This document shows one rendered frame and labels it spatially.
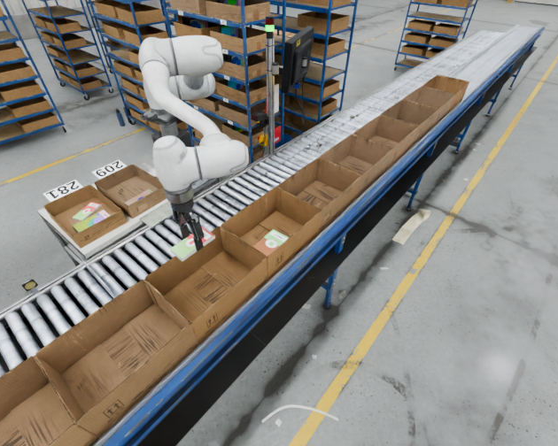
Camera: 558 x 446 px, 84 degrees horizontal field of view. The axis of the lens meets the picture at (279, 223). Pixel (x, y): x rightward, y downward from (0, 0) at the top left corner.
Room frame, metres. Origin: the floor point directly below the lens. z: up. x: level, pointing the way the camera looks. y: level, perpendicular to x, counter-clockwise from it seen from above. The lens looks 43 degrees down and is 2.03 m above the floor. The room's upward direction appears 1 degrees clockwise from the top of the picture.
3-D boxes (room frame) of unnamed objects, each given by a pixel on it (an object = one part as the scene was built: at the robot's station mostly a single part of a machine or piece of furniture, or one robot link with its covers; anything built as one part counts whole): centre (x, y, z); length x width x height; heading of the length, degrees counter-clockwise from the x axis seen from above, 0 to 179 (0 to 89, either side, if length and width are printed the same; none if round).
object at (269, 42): (2.16, 0.07, 1.11); 0.12 x 0.05 x 0.88; 140
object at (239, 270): (0.78, 0.28, 0.96); 0.39 x 0.29 x 0.17; 140
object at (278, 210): (1.07, 0.03, 0.96); 0.39 x 0.29 x 0.17; 140
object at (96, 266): (0.88, 0.79, 0.72); 0.52 x 0.05 x 0.05; 50
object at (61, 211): (1.36, 1.14, 0.80); 0.38 x 0.28 x 0.10; 50
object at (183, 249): (0.82, 0.33, 1.14); 0.16 x 0.07 x 0.02; 140
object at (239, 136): (2.86, 0.33, 0.59); 0.40 x 0.30 x 0.10; 48
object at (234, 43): (2.86, 0.33, 1.39); 0.40 x 0.30 x 0.10; 49
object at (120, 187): (1.60, 0.95, 0.80); 0.38 x 0.28 x 0.10; 52
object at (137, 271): (0.98, 0.71, 0.72); 0.52 x 0.05 x 0.05; 50
